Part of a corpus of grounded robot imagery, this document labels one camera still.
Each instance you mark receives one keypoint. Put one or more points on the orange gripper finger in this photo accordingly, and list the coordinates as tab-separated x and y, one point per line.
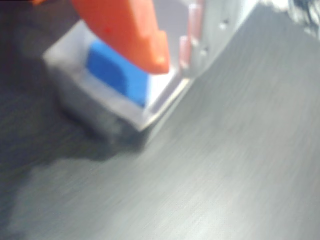
130	32

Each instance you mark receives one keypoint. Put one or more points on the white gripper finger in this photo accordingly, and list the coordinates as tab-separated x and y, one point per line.
215	27

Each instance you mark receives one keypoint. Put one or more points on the blue cube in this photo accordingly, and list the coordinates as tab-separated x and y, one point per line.
112	72

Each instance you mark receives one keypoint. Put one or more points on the white and black cardboard box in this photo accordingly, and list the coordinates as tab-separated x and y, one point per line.
82	100

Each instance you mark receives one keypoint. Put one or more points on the dark grey felt mat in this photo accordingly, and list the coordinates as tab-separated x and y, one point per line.
225	162

